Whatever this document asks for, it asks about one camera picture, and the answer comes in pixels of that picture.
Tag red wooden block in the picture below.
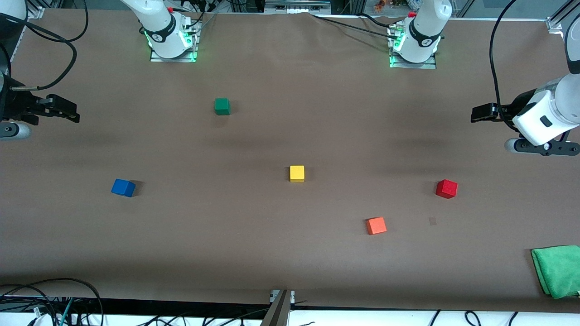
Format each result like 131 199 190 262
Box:
436 179 458 199

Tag blue wooden block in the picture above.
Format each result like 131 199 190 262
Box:
111 178 136 198

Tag green microfibre cloth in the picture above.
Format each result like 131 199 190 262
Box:
531 245 580 299

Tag brown paper table cover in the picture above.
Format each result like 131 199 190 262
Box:
0 8 580 313

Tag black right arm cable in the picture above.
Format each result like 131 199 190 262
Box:
0 0 89 91

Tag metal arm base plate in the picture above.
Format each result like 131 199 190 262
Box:
150 18 201 63
389 23 437 69

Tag long black table cable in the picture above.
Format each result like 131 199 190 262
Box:
310 13 399 37

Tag black looped cable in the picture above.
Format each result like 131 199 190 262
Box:
0 278 105 326

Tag teal cable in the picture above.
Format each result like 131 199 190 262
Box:
58 297 75 326

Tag silver metal rail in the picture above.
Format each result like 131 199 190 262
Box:
265 0 331 13

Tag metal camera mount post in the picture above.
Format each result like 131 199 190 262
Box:
261 290 295 326

